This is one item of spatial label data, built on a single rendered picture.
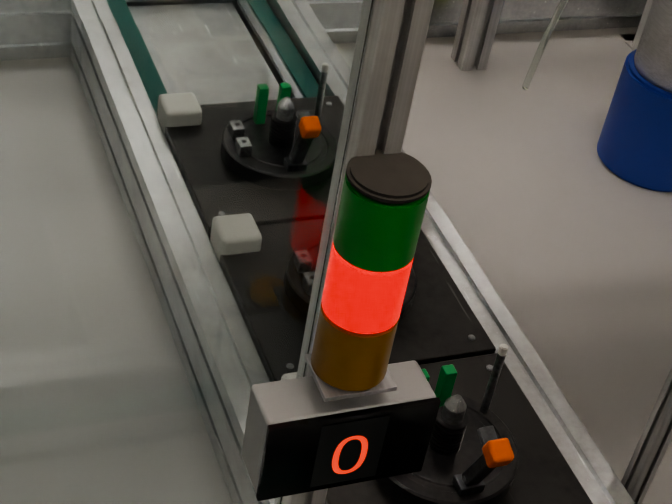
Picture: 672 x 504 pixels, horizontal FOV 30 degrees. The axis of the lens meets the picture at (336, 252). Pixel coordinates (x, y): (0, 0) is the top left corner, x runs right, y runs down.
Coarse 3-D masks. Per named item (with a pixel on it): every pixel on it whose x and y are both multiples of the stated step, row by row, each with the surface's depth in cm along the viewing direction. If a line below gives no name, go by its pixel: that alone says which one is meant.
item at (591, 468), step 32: (448, 224) 146; (448, 256) 141; (480, 288) 138; (480, 320) 134; (512, 320) 134; (512, 352) 131; (544, 384) 127; (544, 416) 124; (576, 416) 124; (576, 448) 122; (608, 480) 118
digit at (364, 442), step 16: (384, 416) 82; (336, 432) 82; (352, 432) 82; (368, 432) 83; (384, 432) 83; (320, 448) 82; (336, 448) 83; (352, 448) 83; (368, 448) 84; (320, 464) 83; (336, 464) 84; (352, 464) 84; (368, 464) 85; (320, 480) 84; (336, 480) 85
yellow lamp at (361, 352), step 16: (320, 320) 78; (320, 336) 79; (336, 336) 77; (352, 336) 77; (368, 336) 77; (384, 336) 78; (320, 352) 79; (336, 352) 78; (352, 352) 78; (368, 352) 78; (384, 352) 79; (320, 368) 80; (336, 368) 79; (352, 368) 78; (368, 368) 79; (384, 368) 80; (336, 384) 80; (352, 384) 79; (368, 384) 80
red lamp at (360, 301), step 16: (336, 256) 75; (336, 272) 75; (352, 272) 74; (368, 272) 74; (384, 272) 74; (400, 272) 74; (336, 288) 76; (352, 288) 75; (368, 288) 74; (384, 288) 75; (400, 288) 75; (336, 304) 76; (352, 304) 75; (368, 304) 75; (384, 304) 75; (400, 304) 77; (336, 320) 77; (352, 320) 76; (368, 320) 76; (384, 320) 76
